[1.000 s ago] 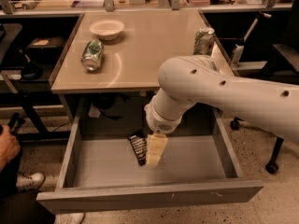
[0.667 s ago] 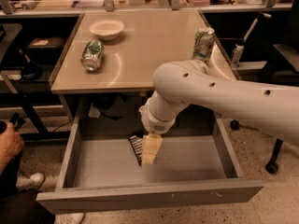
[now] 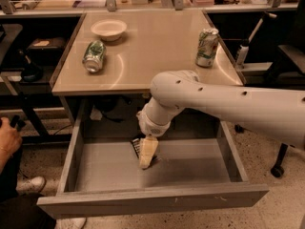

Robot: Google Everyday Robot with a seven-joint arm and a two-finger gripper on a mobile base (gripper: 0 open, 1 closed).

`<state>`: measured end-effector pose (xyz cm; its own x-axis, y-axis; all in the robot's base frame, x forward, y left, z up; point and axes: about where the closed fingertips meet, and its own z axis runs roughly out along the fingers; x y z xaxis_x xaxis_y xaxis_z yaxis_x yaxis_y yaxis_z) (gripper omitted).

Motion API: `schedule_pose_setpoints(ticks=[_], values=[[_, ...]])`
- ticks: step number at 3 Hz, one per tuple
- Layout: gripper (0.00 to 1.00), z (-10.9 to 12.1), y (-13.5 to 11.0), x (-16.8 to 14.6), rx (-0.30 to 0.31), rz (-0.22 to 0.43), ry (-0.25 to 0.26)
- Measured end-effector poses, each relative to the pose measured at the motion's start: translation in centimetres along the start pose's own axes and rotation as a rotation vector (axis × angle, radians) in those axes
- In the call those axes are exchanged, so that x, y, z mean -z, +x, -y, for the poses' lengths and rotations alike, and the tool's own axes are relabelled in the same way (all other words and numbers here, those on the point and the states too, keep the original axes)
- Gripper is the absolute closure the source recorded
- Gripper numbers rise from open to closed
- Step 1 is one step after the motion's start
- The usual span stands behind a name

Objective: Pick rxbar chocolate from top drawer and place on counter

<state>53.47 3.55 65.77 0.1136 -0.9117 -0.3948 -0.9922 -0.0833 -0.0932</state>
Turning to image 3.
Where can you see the white paper bowl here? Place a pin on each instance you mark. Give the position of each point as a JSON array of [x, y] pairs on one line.
[[109, 29]]

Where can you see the black box with label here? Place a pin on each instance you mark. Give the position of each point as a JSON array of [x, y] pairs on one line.
[[47, 46]]

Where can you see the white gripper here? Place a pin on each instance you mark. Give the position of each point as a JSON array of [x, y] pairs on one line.
[[152, 126]]

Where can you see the person's dark trouser leg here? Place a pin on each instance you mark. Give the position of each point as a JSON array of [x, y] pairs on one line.
[[20, 211]]

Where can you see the green soda can upright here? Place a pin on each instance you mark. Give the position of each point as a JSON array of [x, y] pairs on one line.
[[207, 47]]

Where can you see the grey counter cabinet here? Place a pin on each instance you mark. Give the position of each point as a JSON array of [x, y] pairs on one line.
[[155, 41]]

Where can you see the green soda can lying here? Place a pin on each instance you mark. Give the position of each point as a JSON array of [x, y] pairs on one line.
[[94, 56]]

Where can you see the black rxbar chocolate wrapper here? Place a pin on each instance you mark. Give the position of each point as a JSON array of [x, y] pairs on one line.
[[136, 146]]

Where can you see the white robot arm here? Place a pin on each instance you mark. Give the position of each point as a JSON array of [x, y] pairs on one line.
[[276, 113]]

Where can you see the open grey drawer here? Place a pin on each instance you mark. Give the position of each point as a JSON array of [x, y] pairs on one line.
[[197, 167]]

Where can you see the person's bare hand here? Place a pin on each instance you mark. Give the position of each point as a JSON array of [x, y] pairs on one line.
[[10, 139]]

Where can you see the black office chair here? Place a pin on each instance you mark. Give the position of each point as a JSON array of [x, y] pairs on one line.
[[288, 69]]

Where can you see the white handheld vacuum stick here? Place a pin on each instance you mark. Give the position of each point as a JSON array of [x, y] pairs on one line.
[[243, 49]]

